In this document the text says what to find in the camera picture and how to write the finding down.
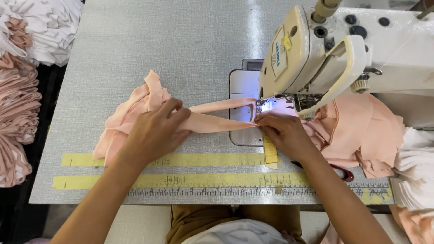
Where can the person's left hand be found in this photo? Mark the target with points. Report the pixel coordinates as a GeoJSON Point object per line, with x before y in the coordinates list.
{"type": "Point", "coordinates": [152, 134]}

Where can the person's right hand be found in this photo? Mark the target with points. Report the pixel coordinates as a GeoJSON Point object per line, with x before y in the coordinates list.
{"type": "Point", "coordinates": [291, 135]}

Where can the person's left fingers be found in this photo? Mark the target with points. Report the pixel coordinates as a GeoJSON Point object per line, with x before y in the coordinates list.
{"type": "Point", "coordinates": [176, 111]}

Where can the peach fabric piece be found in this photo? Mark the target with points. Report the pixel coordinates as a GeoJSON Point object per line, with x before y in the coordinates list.
{"type": "Point", "coordinates": [210, 123]}

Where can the long yellow tape strip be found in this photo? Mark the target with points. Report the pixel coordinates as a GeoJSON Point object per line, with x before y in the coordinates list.
{"type": "Point", "coordinates": [190, 180]}
{"type": "Point", "coordinates": [210, 159]}

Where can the metal needle plate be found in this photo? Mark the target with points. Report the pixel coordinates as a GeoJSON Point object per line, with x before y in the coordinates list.
{"type": "Point", "coordinates": [242, 84]}

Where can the printed measuring ruler strip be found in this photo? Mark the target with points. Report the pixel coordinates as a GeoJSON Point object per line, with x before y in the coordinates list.
{"type": "Point", "coordinates": [217, 191]}

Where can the short yellow tape strip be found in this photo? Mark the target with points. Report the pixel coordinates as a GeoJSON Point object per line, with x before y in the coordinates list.
{"type": "Point", "coordinates": [270, 152]}

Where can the person's olive trousers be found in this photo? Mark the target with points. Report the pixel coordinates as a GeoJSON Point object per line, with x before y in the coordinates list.
{"type": "Point", "coordinates": [196, 218]}

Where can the person's white shirt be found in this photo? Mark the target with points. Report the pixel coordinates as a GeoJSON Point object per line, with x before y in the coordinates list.
{"type": "Point", "coordinates": [237, 233]}

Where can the stack of white fabric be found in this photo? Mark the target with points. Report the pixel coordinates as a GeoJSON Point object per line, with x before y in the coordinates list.
{"type": "Point", "coordinates": [51, 30]}

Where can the stack of folded peach fabric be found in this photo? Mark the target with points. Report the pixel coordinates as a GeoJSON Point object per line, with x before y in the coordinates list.
{"type": "Point", "coordinates": [17, 111]}

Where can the cream industrial sewing machine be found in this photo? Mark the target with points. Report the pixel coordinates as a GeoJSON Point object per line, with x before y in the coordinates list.
{"type": "Point", "coordinates": [339, 50]}

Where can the heap of peach fabric pieces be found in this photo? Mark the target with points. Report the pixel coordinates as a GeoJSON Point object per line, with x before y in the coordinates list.
{"type": "Point", "coordinates": [356, 132]}

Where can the pile of white fabric pieces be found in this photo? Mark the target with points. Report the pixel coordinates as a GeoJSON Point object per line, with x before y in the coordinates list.
{"type": "Point", "coordinates": [415, 169]}

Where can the hanging peach fabric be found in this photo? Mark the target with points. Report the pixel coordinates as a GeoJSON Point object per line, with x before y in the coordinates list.
{"type": "Point", "coordinates": [417, 225]}

